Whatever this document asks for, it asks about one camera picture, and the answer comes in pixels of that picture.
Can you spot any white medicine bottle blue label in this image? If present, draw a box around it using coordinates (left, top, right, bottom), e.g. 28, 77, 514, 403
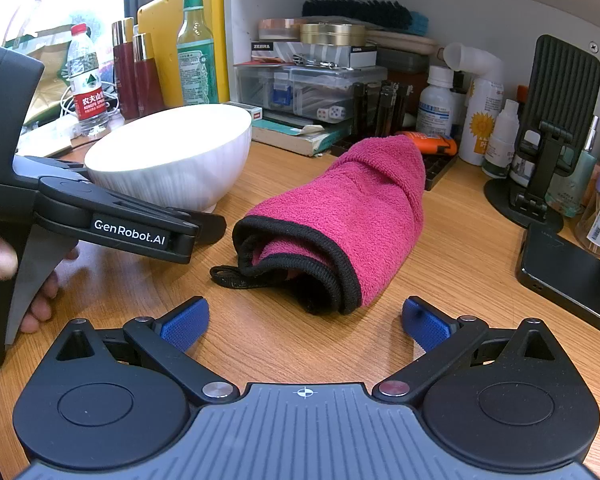
416, 65, 459, 139

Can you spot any white spray bottle yellow label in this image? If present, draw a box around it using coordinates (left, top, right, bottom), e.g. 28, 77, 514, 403
442, 41, 506, 166

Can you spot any black smartphone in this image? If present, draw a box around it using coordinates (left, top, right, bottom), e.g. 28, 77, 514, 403
516, 222, 600, 339

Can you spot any teal glass bottle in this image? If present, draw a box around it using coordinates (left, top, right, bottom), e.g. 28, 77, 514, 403
547, 115, 600, 219

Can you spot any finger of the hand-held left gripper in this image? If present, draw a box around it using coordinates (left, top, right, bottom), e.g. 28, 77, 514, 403
32, 176, 201, 265
14, 155, 227, 247

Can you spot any beige oval dish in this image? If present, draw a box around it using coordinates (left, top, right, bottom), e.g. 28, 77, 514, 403
365, 30, 439, 54

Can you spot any white box with black label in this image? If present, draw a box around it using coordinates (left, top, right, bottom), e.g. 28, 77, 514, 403
251, 40, 379, 69

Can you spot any yellow plastic canister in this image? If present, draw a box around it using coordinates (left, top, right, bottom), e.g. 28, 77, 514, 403
137, 0, 231, 109

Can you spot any black phone stand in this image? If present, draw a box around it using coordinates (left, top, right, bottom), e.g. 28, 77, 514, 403
484, 35, 600, 231

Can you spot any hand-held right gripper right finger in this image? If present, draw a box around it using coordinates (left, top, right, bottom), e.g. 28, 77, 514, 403
372, 296, 556, 404

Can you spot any white ceramic bowl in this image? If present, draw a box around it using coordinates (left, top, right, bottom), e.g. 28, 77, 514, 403
84, 104, 254, 214

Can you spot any white cable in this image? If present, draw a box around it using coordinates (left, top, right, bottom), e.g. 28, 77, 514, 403
60, 80, 126, 126

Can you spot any black organizer tray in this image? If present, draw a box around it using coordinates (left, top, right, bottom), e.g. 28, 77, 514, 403
329, 132, 462, 192

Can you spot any red and white small box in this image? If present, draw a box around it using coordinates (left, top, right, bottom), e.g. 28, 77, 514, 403
222, 101, 264, 122

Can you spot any small white dropper bottle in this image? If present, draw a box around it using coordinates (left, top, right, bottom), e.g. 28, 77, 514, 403
481, 99, 521, 179

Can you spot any black bristle brush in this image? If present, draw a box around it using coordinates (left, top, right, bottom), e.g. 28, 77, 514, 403
301, 0, 412, 31

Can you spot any green glass bottle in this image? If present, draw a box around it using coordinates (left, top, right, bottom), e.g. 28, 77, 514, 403
176, 0, 221, 109

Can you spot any green and gold bag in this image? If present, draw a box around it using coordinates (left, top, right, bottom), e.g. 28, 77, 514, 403
22, 25, 77, 126

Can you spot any dark grey case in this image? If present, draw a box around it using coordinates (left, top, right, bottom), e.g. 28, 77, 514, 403
375, 47, 431, 74

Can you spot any gold round tin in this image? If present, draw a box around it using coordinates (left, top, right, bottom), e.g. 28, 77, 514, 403
300, 22, 367, 46

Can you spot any pink towel with black trim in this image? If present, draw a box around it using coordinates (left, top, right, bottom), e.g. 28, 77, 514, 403
210, 135, 427, 317

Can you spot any clear water bottle red label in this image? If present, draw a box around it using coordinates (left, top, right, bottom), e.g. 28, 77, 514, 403
66, 24, 112, 139

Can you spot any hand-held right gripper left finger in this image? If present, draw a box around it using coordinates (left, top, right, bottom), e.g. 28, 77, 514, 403
55, 296, 241, 404

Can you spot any dark slim container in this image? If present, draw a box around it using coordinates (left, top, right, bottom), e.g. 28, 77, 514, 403
398, 82, 414, 128
381, 81, 399, 137
368, 82, 382, 138
353, 82, 369, 137

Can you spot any clear plastic storage box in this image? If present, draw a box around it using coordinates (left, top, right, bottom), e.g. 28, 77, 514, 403
235, 62, 389, 121

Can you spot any teal paperback book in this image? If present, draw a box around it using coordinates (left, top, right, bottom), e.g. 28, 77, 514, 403
250, 111, 354, 157

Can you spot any dark red cosmetic bottle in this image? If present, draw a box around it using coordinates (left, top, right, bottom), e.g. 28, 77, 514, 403
132, 32, 166, 116
111, 17, 139, 121

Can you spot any orange tool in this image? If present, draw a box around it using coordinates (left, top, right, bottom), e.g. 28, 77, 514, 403
395, 131, 459, 157

